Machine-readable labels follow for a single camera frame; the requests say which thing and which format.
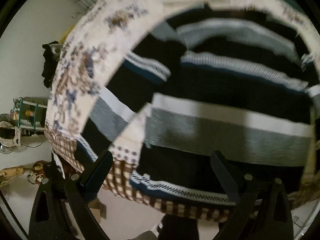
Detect black grey striped sweater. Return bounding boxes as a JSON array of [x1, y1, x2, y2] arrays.
[[75, 5, 318, 205]]

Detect black clothes on hanger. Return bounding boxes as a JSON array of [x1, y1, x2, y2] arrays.
[[41, 41, 63, 88]]

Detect green metal rack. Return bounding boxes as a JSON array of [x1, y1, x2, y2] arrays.
[[10, 97, 48, 137]]

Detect cream floral bed sheet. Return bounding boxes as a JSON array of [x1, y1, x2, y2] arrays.
[[45, 0, 319, 221]]

